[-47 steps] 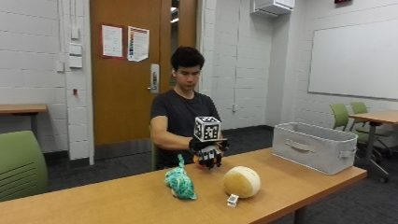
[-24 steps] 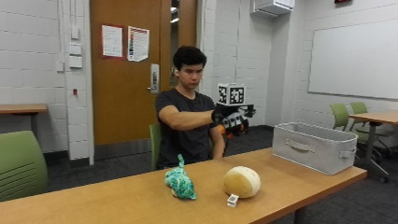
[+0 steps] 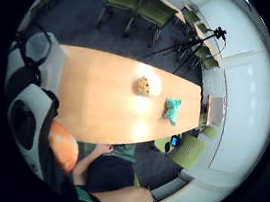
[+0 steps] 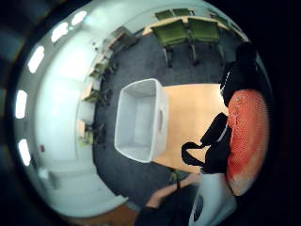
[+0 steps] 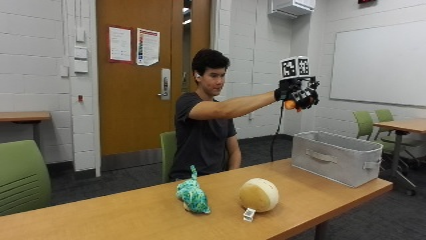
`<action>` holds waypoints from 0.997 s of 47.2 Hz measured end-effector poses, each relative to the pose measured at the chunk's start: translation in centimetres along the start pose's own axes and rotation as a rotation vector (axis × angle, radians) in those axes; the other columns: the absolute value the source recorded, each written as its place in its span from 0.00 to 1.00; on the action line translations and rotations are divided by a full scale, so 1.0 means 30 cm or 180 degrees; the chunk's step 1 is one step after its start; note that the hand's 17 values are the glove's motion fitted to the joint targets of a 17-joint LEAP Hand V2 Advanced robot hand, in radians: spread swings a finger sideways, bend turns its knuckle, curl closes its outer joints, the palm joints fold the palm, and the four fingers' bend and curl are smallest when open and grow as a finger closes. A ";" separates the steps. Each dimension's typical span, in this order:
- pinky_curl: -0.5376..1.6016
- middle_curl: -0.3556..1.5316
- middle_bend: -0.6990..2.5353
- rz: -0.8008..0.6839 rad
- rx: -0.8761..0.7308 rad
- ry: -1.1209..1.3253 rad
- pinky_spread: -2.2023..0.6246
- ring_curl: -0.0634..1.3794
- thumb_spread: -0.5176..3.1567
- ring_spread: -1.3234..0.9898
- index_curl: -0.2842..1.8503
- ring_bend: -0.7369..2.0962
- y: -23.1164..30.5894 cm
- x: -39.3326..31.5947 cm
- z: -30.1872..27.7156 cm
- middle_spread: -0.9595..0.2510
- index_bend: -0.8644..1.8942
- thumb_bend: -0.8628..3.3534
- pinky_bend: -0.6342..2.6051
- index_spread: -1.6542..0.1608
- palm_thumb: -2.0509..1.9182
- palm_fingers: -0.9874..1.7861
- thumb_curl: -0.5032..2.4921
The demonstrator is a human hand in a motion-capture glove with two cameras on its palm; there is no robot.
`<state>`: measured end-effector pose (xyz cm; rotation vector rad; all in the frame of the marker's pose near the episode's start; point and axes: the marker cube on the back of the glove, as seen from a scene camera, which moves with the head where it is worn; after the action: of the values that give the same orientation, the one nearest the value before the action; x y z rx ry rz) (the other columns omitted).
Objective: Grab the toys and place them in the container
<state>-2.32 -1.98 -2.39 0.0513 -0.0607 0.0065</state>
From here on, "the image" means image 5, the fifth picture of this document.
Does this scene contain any white marker cube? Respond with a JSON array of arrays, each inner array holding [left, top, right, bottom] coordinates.
[[279, 55, 311, 80]]

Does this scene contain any grey fabric storage bin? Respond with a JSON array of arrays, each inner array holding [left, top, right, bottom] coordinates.
[[290, 130, 384, 189]]

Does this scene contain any white whiteboard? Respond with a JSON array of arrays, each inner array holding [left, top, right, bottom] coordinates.
[[328, 19, 426, 108]]

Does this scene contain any wooden side table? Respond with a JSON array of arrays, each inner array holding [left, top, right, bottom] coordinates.
[[0, 110, 53, 148], [372, 118, 426, 197]]

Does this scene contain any the person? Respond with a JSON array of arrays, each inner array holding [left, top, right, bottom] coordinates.
[[167, 48, 320, 182]]

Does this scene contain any round beige plush toy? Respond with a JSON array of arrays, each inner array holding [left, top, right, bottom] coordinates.
[[238, 177, 280, 214]]

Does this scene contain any white plush toy tag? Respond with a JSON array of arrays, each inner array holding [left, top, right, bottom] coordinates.
[[242, 207, 256, 223]]

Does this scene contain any teal patterned soft toy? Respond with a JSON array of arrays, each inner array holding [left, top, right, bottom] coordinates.
[[174, 164, 212, 215]]

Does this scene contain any red bordered paper poster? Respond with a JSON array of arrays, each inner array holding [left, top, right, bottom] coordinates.
[[135, 27, 160, 67]]

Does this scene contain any wooden door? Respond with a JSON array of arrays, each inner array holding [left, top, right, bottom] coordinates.
[[95, 0, 184, 158]]

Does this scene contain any white paper notice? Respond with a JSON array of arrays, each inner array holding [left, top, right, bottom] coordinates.
[[107, 26, 133, 63]]

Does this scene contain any black glove cable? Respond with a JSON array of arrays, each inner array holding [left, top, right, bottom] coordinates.
[[268, 100, 286, 163]]

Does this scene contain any white wall mounted unit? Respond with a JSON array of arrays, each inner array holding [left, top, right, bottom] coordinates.
[[267, 0, 316, 19]]

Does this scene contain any silver door handle plate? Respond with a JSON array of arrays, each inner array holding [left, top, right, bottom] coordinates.
[[156, 67, 171, 101]]

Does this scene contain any white wall switch box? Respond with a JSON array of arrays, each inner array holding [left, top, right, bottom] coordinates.
[[73, 59, 89, 74], [73, 46, 89, 60]]

